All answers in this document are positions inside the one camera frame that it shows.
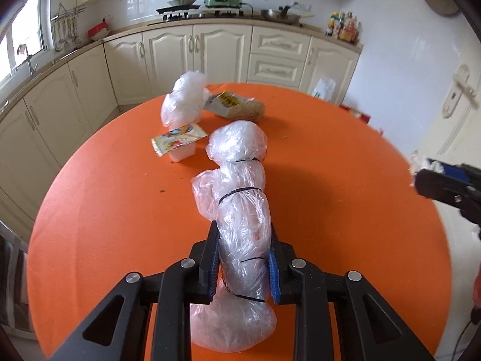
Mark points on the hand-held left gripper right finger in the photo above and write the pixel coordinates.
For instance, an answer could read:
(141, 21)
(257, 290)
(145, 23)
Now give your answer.
(274, 278)

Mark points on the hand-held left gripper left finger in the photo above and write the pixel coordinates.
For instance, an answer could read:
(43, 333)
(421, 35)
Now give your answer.
(212, 267)

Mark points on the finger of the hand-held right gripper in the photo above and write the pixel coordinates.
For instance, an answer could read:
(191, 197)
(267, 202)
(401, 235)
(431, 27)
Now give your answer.
(439, 188)
(456, 172)

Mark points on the long clear plastic bag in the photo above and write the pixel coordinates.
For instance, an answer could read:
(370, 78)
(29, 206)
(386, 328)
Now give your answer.
(240, 195)

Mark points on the white door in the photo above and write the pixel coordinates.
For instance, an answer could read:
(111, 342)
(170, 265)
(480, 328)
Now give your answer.
(451, 139)

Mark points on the round orange table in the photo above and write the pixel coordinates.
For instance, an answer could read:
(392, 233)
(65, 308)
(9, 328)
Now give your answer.
(338, 195)

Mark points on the red box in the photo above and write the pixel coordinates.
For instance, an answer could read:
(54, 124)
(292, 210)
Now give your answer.
(355, 114)

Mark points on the white yogurt cup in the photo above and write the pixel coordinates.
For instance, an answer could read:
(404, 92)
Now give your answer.
(182, 152)

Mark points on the white printed plastic bag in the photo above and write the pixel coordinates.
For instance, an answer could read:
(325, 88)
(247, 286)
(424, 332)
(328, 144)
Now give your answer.
(323, 89)

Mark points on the yellow noodle packet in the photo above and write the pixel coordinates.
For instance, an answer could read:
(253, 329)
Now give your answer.
(233, 107)

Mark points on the clear crumpled plastic bag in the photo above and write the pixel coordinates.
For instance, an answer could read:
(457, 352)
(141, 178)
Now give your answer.
(184, 97)

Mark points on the group of condiment bottles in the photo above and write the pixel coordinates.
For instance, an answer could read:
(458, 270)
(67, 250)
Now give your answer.
(344, 28)

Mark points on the white chair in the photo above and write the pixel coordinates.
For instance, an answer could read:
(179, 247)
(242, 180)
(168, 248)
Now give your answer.
(11, 270)

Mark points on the cream cabinet drawer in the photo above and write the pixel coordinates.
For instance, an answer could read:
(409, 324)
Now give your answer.
(276, 68)
(280, 43)

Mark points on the cream base cabinets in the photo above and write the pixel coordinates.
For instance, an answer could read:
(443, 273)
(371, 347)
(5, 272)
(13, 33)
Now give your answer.
(127, 67)

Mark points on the steel frying pan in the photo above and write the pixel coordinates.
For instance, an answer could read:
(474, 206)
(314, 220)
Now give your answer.
(282, 15)

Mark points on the gas stove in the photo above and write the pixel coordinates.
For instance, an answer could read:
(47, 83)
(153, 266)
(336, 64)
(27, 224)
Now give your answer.
(199, 15)

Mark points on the red bowl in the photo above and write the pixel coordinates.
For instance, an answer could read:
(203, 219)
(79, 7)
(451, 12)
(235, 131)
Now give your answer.
(99, 30)

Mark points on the black wok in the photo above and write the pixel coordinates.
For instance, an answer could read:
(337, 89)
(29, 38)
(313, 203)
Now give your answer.
(180, 4)

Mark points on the green cooking pot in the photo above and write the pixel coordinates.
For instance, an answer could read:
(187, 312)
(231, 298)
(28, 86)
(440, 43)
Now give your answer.
(223, 0)

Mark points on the sink faucet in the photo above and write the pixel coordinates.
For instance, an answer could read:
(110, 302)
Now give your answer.
(29, 62)

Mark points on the hanging utensil rack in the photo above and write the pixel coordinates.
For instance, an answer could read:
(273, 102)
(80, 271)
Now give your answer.
(65, 28)

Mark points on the window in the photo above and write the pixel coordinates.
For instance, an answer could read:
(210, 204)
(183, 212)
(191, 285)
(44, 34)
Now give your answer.
(22, 34)

